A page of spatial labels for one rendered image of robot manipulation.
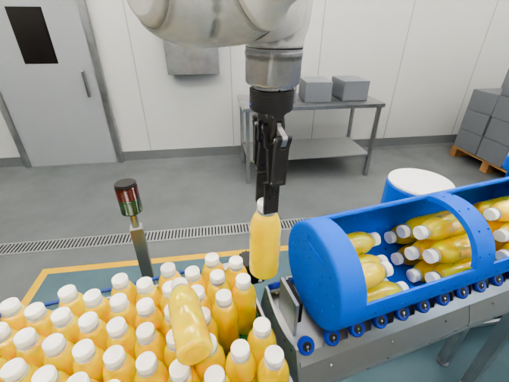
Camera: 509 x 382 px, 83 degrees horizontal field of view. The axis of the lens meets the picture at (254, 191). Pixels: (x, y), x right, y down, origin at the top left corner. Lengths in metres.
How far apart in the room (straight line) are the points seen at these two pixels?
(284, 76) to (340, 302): 0.48
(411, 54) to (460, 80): 0.94
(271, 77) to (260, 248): 0.34
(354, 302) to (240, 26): 0.59
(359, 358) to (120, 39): 3.82
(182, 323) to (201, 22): 0.52
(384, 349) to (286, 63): 0.82
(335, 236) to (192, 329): 0.37
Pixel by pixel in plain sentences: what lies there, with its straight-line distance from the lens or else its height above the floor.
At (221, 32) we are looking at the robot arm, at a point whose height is 1.65.
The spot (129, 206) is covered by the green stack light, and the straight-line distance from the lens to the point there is 0.93.
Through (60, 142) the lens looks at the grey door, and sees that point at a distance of 4.55.
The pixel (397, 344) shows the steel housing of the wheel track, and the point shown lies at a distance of 1.03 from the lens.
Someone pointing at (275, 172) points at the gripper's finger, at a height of 1.44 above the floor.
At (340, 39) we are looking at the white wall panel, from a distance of 4.27.
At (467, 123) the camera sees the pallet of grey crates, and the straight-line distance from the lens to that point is 4.98.
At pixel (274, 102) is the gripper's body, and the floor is 1.55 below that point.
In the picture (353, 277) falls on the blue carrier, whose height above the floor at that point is 1.18.
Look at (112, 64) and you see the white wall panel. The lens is 4.11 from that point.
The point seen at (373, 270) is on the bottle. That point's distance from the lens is 0.81.
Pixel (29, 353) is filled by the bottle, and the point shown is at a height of 1.06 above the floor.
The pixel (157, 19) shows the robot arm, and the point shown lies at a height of 1.67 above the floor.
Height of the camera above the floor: 1.66
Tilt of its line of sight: 30 degrees down
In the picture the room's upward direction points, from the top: straight up
